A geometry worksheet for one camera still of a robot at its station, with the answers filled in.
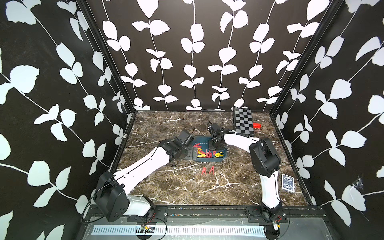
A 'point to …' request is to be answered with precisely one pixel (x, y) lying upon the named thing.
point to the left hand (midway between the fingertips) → (190, 151)
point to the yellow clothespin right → (218, 154)
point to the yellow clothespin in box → (202, 155)
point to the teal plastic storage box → (204, 152)
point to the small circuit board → (145, 229)
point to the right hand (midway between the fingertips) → (210, 145)
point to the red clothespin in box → (196, 145)
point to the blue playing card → (288, 183)
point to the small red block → (256, 125)
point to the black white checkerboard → (243, 121)
